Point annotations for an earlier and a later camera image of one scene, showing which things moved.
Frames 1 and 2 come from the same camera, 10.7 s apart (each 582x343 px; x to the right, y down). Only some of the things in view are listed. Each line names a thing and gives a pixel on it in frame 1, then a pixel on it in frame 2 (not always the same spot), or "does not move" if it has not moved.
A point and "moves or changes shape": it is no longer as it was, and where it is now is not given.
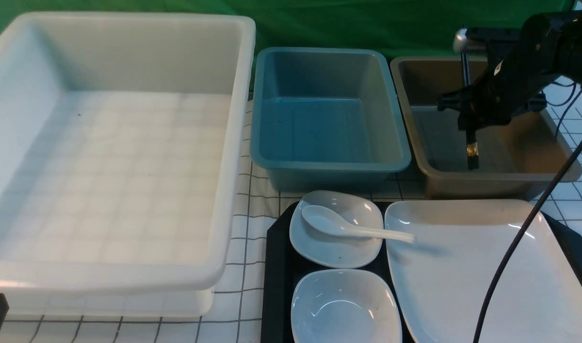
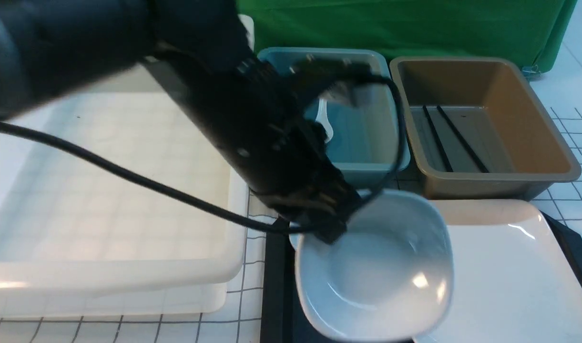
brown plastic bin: [519, 159] does not move
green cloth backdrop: [398, 28] does not move
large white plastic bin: [114, 144] does not move
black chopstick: [472, 150] to [460, 142]
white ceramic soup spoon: [327, 221] to [322, 117]
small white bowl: [345, 306] moves or changes shape
